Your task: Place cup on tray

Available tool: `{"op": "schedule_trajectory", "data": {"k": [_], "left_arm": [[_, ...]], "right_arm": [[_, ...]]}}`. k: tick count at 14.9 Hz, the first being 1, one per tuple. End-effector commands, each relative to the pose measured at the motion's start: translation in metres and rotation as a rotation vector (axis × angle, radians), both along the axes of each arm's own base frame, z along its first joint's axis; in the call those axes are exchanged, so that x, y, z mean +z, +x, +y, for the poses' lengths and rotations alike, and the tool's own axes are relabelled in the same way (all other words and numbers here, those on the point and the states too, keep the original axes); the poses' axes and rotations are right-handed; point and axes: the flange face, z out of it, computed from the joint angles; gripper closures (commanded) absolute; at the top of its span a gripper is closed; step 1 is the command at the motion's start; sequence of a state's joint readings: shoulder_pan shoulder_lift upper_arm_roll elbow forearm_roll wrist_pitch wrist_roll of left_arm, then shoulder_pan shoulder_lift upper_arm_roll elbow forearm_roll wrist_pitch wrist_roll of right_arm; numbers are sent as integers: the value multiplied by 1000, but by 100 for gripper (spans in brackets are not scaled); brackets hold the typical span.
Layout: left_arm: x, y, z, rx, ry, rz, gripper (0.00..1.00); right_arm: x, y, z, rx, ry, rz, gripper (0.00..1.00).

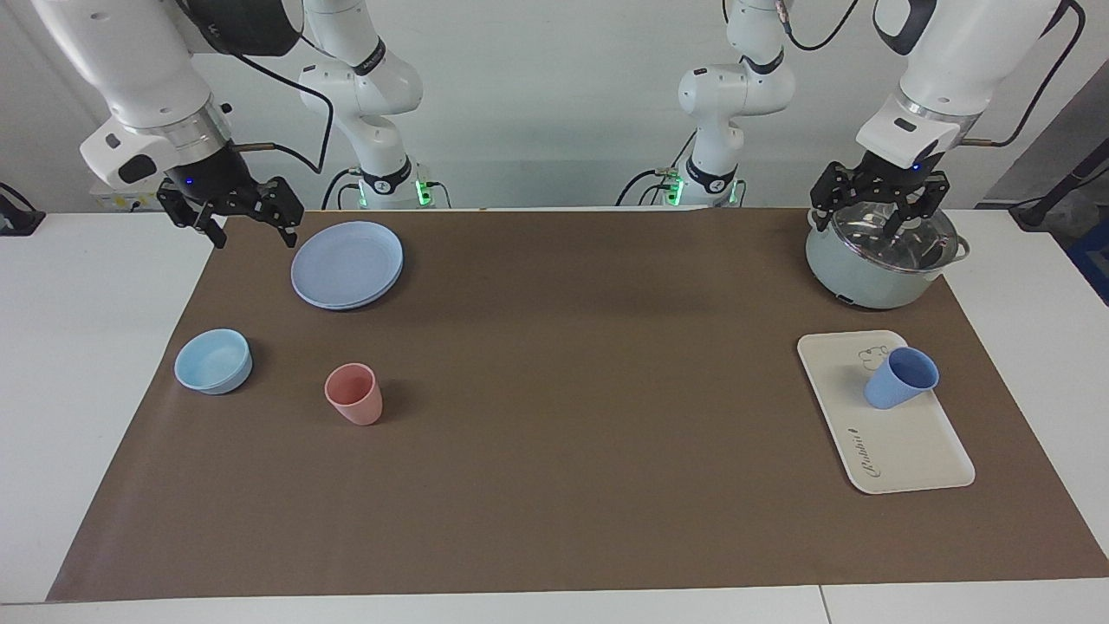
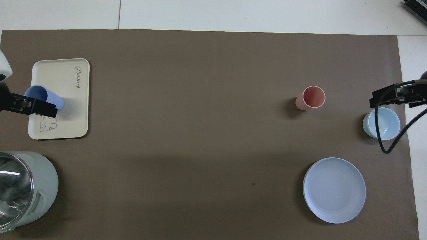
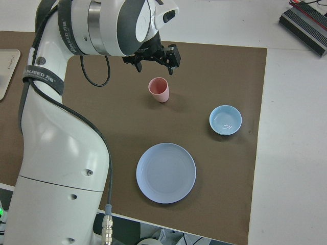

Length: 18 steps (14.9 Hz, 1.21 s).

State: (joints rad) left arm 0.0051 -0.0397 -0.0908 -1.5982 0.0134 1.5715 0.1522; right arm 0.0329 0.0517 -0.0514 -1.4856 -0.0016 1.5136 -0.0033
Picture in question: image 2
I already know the cream rabbit print tray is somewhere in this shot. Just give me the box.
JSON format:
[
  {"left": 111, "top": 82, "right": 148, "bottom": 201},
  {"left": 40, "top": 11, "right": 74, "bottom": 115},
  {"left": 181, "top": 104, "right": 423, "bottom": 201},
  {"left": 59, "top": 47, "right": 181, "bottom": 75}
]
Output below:
[{"left": 28, "top": 58, "right": 90, "bottom": 140}]

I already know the periwinkle blue cup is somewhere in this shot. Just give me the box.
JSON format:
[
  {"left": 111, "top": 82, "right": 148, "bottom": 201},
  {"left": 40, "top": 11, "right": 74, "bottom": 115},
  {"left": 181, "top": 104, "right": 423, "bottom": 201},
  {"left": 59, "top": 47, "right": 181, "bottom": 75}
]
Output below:
[{"left": 24, "top": 85, "right": 65, "bottom": 112}]

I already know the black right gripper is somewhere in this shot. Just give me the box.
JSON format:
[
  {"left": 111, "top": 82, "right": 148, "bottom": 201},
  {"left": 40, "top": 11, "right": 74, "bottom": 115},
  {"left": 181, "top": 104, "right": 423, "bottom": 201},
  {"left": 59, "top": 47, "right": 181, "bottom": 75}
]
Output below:
[{"left": 369, "top": 81, "right": 427, "bottom": 108}]

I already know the pale green cooking pot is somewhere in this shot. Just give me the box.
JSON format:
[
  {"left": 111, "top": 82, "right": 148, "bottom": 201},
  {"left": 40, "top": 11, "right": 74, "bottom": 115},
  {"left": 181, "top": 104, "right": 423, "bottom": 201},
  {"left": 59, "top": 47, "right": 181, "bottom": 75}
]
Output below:
[{"left": 0, "top": 151, "right": 59, "bottom": 233}]

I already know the grey ribbed device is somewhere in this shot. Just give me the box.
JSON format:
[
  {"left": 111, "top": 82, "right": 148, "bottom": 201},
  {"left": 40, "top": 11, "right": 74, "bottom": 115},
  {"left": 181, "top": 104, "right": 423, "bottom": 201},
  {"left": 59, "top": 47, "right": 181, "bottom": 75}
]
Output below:
[{"left": 402, "top": 0, "right": 427, "bottom": 26}]

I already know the brown paper table mat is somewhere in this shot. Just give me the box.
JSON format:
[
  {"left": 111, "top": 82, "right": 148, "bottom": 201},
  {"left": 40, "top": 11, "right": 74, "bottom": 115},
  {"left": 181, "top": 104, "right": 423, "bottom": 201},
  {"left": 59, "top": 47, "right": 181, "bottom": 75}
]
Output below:
[{"left": 0, "top": 29, "right": 420, "bottom": 240}]

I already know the light blue bowl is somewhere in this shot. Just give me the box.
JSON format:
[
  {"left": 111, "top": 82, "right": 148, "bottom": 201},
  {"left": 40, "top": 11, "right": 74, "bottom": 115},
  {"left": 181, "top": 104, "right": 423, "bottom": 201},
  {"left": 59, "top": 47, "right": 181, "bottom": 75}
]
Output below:
[{"left": 363, "top": 107, "right": 401, "bottom": 140}]

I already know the glass pot lid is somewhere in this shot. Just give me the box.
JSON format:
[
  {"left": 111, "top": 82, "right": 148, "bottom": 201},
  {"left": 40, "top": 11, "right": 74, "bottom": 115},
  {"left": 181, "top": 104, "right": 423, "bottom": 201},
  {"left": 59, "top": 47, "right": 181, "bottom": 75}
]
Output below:
[{"left": 0, "top": 153, "right": 35, "bottom": 228}]

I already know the periwinkle blue plate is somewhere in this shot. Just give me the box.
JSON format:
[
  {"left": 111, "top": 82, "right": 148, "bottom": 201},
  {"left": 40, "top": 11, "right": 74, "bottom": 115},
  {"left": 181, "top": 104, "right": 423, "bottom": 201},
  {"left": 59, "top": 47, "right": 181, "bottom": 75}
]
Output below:
[{"left": 303, "top": 157, "right": 367, "bottom": 224}]

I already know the pink cup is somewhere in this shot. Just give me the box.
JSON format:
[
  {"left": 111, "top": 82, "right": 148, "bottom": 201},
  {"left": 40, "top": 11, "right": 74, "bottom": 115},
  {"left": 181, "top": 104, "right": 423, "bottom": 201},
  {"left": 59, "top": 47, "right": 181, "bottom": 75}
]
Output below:
[{"left": 295, "top": 86, "right": 326, "bottom": 111}]

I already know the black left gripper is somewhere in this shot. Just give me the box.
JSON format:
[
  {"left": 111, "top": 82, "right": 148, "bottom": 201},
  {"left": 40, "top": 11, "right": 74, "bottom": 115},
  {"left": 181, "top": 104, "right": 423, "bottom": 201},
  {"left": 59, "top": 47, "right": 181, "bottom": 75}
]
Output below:
[{"left": 0, "top": 90, "right": 58, "bottom": 118}]

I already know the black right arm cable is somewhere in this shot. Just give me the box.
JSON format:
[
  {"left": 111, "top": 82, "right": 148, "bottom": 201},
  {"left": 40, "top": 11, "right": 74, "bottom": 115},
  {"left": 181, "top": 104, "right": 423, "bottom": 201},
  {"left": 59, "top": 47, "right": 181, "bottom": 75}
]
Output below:
[{"left": 373, "top": 80, "right": 427, "bottom": 155}]

